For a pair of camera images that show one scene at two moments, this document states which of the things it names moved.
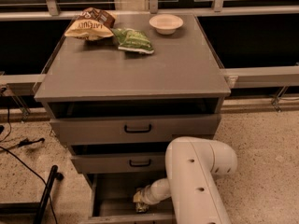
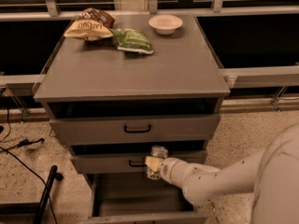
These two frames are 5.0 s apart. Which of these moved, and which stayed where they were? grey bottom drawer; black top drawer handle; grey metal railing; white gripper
Moved: white gripper
Stayed: black top drawer handle; grey metal railing; grey bottom drawer
